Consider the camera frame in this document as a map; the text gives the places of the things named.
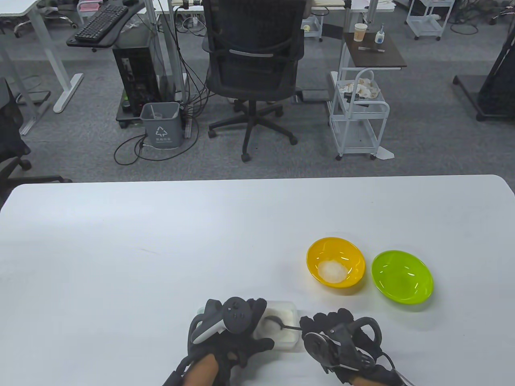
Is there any person's right hand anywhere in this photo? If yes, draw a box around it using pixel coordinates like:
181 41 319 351
299 308 399 384

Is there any person's left hand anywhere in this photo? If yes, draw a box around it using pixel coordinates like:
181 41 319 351
187 298 275 384

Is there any black long-handled spoon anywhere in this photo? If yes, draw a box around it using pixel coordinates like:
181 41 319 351
264 316 303 332

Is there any clear plastic sugar container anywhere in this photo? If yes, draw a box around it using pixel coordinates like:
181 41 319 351
253 300 299 350

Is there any orange plastic bowl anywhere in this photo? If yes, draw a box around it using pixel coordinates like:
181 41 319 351
307 237 366 288

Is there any green plastic bowl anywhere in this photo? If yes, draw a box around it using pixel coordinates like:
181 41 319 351
371 250 434 305

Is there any person's left forearm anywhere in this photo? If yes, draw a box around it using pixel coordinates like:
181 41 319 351
163 352 220 386

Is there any black hand tracker controller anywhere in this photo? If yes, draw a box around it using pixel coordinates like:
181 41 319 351
303 317 383 372
188 297 251 346

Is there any grey trash bin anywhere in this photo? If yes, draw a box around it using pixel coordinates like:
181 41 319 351
140 102 183 150

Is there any crumpled white cloth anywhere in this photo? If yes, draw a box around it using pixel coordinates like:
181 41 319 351
336 78 381 99

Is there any dark brown side table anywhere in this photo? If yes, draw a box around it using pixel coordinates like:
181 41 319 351
341 32 407 70

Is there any black mesh office chair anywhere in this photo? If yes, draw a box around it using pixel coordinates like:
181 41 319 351
201 0 306 162

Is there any black computer tower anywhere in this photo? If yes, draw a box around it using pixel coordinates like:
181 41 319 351
113 43 161 117

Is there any black floor stand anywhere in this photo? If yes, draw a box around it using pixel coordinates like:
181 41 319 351
453 24 515 121

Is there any small white cart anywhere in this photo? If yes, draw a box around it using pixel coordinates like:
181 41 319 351
302 12 324 43

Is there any white utility cart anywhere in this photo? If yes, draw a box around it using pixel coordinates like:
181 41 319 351
406 0 447 41

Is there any black keyboard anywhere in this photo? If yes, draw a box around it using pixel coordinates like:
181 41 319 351
74 4 129 43

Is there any black keyboard tray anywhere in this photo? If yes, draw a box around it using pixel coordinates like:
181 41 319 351
66 2 147 52

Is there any white standing desk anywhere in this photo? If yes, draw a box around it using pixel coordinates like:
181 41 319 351
0 0 84 135

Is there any white wire rolling cart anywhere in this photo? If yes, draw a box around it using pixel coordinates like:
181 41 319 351
328 68 391 160

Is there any black flat base plate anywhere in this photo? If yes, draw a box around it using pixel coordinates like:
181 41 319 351
300 89 332 103

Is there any white desk leg frame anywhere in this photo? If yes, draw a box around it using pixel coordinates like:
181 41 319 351
143 0 192 139

